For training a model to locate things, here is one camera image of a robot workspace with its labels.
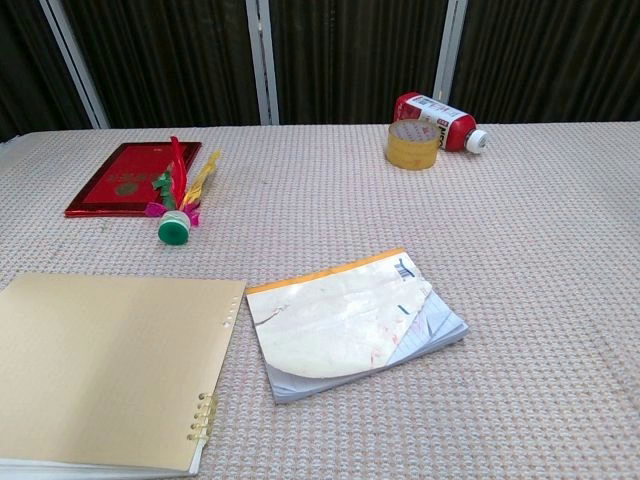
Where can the colourful feather shuttlecock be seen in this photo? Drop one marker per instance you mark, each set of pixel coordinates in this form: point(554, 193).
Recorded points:
point(174, 232)

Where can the white notepad orange binding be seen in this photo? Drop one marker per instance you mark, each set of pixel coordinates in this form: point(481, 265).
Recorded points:
point(325, 325)

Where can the yellow tape roll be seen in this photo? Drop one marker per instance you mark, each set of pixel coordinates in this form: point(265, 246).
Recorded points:
point(400, 156)

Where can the beige woven tablecloth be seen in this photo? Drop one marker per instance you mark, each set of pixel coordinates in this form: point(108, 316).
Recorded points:
point(450, 250)

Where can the red bottle white cap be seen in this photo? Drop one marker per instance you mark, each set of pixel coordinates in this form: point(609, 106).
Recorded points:
point(457, 125)

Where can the black pleated curtain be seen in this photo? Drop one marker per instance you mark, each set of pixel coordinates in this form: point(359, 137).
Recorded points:
point(350, 50)

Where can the red tray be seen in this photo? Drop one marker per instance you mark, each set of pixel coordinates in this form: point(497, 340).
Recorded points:
point(115, 170)

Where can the gold spiral notebook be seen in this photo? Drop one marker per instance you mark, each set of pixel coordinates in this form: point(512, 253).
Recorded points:
point(100, 360)

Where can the grey metal frame post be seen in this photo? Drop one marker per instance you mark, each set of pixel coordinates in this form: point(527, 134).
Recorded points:
point(75, 65)
point(262, 65)
point(450, 40)

